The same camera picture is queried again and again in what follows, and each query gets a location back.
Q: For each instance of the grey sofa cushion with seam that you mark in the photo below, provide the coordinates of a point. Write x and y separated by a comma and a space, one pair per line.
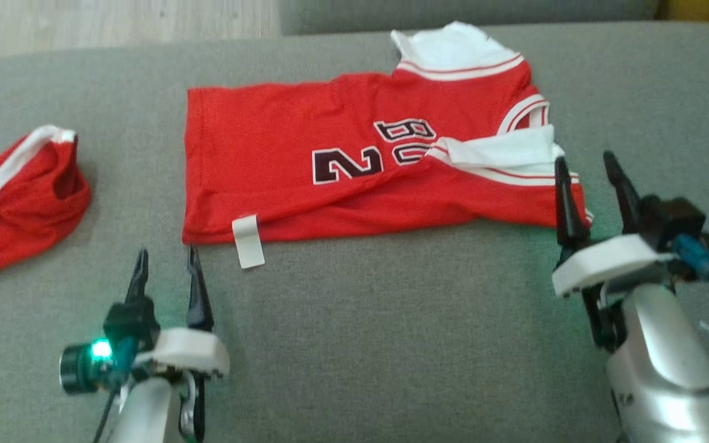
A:
453, 15

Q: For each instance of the red basketball shorts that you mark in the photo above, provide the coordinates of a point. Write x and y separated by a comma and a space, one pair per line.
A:
16, 221

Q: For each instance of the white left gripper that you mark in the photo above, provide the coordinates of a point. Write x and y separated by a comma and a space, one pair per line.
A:
191, 351

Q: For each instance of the yellow sofa cushion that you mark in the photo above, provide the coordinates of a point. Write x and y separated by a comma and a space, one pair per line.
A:
705, 9

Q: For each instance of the large grey sofa seat cushion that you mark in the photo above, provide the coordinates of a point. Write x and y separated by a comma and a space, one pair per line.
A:
391, 332

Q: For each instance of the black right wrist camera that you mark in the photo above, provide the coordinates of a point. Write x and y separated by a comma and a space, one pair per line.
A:
671, 221

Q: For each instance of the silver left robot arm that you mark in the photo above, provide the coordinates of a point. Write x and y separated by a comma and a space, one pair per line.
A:
145, 412

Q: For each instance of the red basketball jersey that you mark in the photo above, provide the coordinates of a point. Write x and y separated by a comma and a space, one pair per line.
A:
280, 135

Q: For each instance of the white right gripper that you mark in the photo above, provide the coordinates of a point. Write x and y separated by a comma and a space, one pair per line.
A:
607, 261

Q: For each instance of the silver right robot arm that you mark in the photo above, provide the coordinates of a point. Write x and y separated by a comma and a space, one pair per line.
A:
668, 369

